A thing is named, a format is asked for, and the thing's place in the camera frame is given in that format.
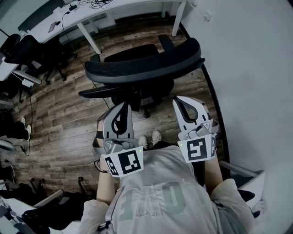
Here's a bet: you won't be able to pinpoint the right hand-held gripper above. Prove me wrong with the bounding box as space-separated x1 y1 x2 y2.
172 96 220 163

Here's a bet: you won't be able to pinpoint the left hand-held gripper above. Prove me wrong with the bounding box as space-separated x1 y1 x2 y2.
92 102 144 178

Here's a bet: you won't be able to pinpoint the black mesh office chair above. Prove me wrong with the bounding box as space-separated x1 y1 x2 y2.
78 34 206 119

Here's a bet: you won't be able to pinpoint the person's left forearm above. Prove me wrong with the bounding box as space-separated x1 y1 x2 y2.
96 160 115 206

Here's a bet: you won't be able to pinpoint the person's right forearm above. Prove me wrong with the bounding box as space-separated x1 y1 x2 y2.
204 156 224 196

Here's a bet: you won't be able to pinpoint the grey rimmed black chair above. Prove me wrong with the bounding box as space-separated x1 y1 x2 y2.
0 139 17 153

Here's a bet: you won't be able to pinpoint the person's left hand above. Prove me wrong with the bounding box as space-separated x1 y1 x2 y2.
92 118 104 147

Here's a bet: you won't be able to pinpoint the person's left white shoe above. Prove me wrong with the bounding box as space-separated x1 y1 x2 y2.
138 135 150 150

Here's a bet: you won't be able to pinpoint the person's white shoe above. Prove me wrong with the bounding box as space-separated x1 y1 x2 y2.
138 135 150 150
151 130 163 146

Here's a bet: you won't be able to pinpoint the person's right white shoe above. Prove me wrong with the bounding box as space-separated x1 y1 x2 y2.
151 130 163 146

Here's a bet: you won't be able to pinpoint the person's black trousers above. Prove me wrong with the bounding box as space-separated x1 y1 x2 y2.
147 140 175 151

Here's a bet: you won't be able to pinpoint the black wrist band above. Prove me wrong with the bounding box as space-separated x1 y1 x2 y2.
94 159 111 175

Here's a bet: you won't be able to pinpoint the person's grey printed shirt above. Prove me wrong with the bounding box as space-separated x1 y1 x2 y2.
79 146 255 234

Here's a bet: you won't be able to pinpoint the long white desk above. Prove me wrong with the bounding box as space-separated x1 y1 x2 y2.
17 0 187 55

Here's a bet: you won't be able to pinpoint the small white desk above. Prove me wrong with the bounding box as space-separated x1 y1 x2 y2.
0 52 42 85

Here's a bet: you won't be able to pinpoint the white desk with clutter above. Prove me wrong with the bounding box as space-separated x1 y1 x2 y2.
0 189 64 234

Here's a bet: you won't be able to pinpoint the grey lanyard strap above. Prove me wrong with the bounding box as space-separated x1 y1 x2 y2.
97 186 125 232

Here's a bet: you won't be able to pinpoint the thin black floor cable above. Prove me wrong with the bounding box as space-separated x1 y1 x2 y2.
20 90 33 156

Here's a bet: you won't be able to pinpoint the black desk cable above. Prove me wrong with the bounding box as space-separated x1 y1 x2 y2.
61 10 70 33

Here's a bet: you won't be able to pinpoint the tangled black cables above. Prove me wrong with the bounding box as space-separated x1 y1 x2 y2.
85 0 115 10

